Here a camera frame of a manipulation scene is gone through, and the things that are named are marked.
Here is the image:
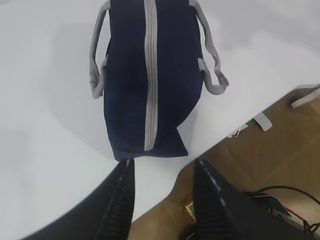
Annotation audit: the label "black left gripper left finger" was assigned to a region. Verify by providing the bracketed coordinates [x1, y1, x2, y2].
[27, 158, 135, 240]

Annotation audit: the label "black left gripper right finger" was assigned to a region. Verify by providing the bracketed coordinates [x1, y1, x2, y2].
[178, 158, 320, 240]

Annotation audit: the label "navy blue lunch bag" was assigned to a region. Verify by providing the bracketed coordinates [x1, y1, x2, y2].
[89, 0, 229, 161]

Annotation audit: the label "white table leg foot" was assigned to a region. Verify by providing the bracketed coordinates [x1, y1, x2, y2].
[290, 84, 320, 109]

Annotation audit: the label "black cables on floor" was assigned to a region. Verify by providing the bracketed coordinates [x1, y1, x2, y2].
[247, 185, 320, 237]

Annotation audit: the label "red white wires under table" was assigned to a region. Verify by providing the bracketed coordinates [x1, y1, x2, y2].
[227, 123, 250, 139]

